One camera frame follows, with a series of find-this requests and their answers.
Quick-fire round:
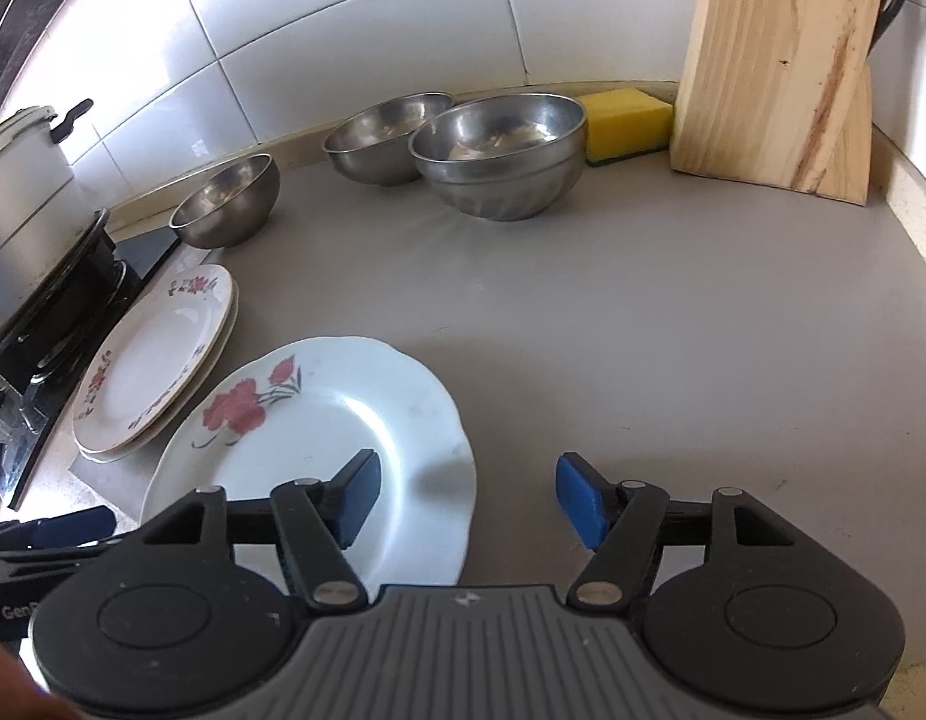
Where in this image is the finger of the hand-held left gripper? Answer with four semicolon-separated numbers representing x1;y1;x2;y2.
0;505;119;565

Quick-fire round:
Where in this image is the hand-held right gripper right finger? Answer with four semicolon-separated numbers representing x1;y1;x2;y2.
556;452;798;612

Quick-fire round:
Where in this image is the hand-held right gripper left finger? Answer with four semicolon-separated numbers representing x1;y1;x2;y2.
140;448;381;612

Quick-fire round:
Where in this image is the cream floral plate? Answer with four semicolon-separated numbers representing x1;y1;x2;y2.
76;281;241;464
74;264;235;445

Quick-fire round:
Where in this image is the large white floral plate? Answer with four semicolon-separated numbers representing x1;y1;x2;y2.
140;336;479;586

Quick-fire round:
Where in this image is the small steel bowl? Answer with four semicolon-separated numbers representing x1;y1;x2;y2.
169;153;281;248

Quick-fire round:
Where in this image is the large steel bowl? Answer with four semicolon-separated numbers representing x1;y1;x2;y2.
409;92;588;221

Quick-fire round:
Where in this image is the medium steel bowl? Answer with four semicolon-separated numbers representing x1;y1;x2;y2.
322;91;455;186

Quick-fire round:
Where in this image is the person's right hand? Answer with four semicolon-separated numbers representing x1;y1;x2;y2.
0;626;83;720

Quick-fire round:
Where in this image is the grey counter mat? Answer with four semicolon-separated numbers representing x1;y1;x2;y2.
67;157;925;590

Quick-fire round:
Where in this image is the black stove pot support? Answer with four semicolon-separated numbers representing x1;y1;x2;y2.
0;208;145;395

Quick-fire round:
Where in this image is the black glass gas stove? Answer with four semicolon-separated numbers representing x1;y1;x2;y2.
0;229;185;511

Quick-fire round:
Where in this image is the silver pot with lid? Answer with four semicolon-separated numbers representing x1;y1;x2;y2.
0;99;111;350

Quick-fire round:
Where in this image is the yellow sponge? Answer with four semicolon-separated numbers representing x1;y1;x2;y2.
580;88;675;166

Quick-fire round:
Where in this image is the wooden knife block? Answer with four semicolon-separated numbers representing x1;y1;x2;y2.
669;0;891;207

